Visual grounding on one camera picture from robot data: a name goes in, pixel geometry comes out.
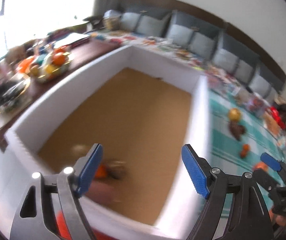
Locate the purple sweet potato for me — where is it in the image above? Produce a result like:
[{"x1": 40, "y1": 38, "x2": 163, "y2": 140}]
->
[{"x1": 228, "y1": 121, "x2": 247, "y2": 141}]

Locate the grey cushion far right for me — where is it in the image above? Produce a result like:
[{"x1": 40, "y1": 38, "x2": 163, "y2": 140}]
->
[{"x1": 248, "y1": 61, "x2": 285, "y2": 105}]

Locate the red apple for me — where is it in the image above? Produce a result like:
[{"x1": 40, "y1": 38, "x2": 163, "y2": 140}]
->
[{"x1": 253, "y1": 161, "x2": 269, "y2": 172}]

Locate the grey cushion far left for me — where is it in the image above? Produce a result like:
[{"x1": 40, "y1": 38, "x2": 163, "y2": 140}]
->
[{"x1": 119, "y1": 12, "x2": 170, "y2": 37}]

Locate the fruit bowl on table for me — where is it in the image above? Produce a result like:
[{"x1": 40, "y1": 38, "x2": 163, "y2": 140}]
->
[{"x1": 29, "y1": 46, "x2": 72, "y2": 83}]

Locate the person's right hand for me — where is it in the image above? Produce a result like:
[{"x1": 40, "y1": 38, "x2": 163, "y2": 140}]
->
[{"x1": 269, "y1": 209, "x2": 286, "y2": 233}]

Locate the teal plaid tablecloth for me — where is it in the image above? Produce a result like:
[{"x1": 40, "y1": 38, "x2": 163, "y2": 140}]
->
[{"x1": 206, "y1": 90, "x2": 285, "y2": 176}]

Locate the small orange tangerine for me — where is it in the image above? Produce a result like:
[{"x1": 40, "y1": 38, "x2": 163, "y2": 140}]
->
[{"x1": 240, "y1": 144, "x2": 250, "y2": 159}]

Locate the white cardboard box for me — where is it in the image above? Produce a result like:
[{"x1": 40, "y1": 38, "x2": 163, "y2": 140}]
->
[{"x1": 0, "y1": 46, "x2": 210, "y2": 239}]

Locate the yellow pear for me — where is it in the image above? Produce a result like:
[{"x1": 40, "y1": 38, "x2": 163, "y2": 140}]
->
[{"x1": 228, "y1": 108, "x2": 242, "y2": 122}]

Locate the brown-green apple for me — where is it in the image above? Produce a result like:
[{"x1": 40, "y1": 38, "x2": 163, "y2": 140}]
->
[{"x1": 105, "y1": 159, "x2": 127, "y2": 180}]

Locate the grey cushion centre right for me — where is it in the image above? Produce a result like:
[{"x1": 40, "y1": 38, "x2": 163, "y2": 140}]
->
[{"x1": 212, "y1": 33, "x2": 260, "y2": 85}]

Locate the grey cushion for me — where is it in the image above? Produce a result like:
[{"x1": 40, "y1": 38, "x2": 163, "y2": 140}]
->
[
  {"x1": 212, "y1": 33, "x2": 260, "y2": 85},
  {"x1": 166, "y1": 10, "x2": 222, "y2": 60},
  {"x1": 119, "y1": 12, "x2": 170, "y2": 37},
  {"x1": 248, "y1": 61, "x2": 285, "y2": 105}
]

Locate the grey cushion centre left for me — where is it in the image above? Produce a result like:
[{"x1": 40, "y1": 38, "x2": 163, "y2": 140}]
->
[{"x1": 166, "y1": 10, "x2": 222, "y2": 60}]

